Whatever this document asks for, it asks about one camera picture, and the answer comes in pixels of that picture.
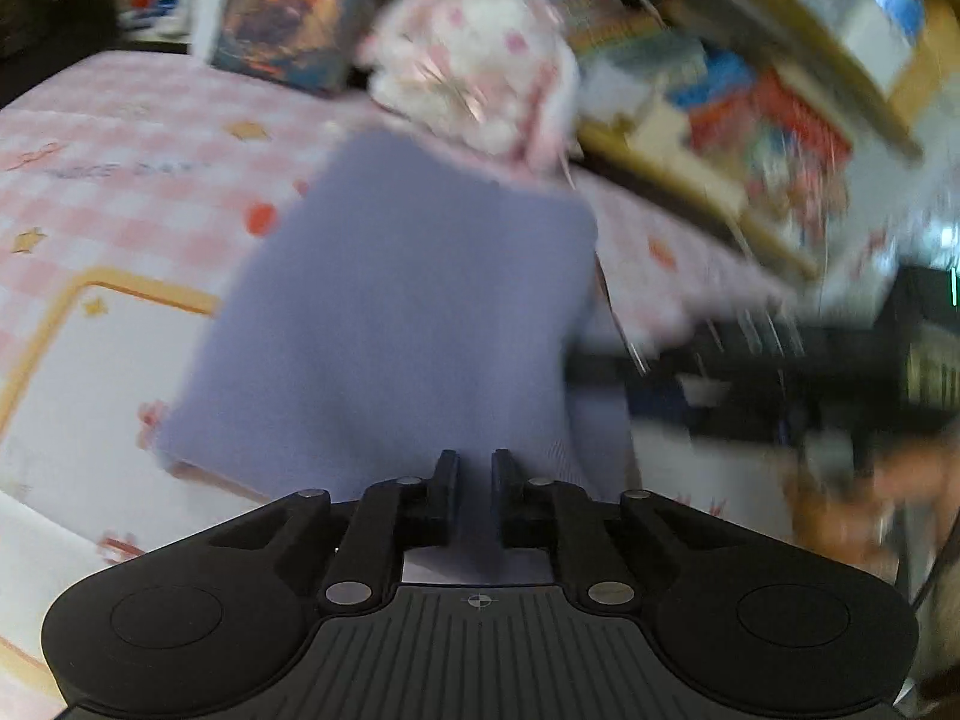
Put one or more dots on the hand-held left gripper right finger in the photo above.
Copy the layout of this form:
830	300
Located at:
501	491

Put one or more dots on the white pink plush bunny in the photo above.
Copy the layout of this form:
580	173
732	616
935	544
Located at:
465	52

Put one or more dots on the row of colourful books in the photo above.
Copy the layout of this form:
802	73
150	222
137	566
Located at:
675	82

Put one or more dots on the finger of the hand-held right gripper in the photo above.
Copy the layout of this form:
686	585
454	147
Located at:
675	382

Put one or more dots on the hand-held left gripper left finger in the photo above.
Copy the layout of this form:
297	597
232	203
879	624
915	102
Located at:
448	491

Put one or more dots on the pink checkered cartoon bed sheet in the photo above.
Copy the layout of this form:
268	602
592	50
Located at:
112	165

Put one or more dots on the dragon cover book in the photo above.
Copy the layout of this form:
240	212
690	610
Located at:
285	7

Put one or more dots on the person's right hand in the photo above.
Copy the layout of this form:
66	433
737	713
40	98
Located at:
862	510

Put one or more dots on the wooden bookshelf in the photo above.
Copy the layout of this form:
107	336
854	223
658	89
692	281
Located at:
765	37

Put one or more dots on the purple knit cloth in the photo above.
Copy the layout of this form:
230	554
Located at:
405	300

